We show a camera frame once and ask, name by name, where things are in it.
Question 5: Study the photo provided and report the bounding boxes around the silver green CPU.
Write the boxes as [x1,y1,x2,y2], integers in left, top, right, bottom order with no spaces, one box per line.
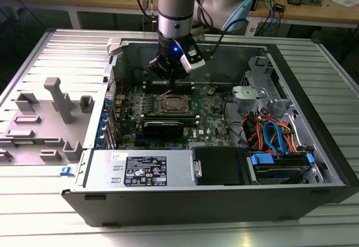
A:
[165,97,183,110]

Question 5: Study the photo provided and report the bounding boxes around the metal socket cover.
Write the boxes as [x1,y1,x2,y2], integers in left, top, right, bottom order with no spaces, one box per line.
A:
[160,94,194,116]

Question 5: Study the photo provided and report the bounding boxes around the black RAM slot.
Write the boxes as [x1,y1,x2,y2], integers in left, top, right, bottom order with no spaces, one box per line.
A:
[144,86,195,94]
[144,80,195,88]
[143,117,201,127]
[141,112,197,119]

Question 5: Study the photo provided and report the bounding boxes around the CPU socket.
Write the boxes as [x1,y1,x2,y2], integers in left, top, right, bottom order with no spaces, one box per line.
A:
[159,94,195,116]

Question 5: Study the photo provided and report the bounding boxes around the grey case latch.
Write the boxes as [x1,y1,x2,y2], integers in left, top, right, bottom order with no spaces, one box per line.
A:
[107,38,127,57]

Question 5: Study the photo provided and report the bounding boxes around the green motherboard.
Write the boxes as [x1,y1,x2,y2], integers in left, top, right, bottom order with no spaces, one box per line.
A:
[113,83,239,150]

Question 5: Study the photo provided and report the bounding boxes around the black graphics card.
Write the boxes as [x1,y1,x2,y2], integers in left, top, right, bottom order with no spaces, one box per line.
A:
[142,120,186,140]

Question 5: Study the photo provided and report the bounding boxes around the silver drive cage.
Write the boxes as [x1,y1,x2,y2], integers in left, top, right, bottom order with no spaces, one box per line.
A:
[232,56,295,118]

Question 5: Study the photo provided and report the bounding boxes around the silver metal latch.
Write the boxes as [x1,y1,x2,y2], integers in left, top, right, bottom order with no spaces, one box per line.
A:
[191,159,202,178]

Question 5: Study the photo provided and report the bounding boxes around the grey parts rack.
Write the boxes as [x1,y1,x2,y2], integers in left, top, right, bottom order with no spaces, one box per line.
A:
[0,77,95,167]

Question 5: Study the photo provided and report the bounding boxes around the silver power supply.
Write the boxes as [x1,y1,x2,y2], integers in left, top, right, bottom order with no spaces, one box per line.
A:
[83,149,197,189]

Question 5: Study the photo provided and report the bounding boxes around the black PC case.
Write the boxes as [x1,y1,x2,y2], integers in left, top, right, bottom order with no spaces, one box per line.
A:
[61,38,359,228]

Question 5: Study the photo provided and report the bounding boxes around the green RAM stick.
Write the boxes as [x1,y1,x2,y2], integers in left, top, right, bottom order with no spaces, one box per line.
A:
[12,139,61,147]

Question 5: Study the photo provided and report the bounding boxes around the hard disk in blue carrier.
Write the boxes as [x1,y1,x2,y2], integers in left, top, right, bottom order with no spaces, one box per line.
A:
[246,151,316,186]

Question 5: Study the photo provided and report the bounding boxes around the white paper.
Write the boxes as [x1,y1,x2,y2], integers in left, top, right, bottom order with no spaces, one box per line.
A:
[328,0,359,8]

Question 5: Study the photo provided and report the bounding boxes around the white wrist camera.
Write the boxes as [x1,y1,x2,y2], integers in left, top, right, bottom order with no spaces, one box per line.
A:
[179,43,208,73]

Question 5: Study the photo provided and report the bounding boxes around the thin black wire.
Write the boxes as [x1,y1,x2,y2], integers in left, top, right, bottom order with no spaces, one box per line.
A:
[209,74,235,88]

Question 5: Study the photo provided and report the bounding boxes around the thick black camera cable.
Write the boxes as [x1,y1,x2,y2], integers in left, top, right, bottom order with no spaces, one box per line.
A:
[206,18,250,61]

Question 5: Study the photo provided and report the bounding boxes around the thick black wire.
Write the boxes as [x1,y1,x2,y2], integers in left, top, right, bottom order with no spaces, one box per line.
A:
[223,94,250,149]

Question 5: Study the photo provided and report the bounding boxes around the red power wires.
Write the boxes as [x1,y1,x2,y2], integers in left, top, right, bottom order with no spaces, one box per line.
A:
[242,113,266,148]

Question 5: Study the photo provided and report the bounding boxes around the blue flat wire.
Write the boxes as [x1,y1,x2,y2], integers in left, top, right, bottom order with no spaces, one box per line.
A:
[263,120,289,155]

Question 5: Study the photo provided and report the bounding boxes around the orange wire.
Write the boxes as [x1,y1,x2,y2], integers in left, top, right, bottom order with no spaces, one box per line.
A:
[280,123,300,152]

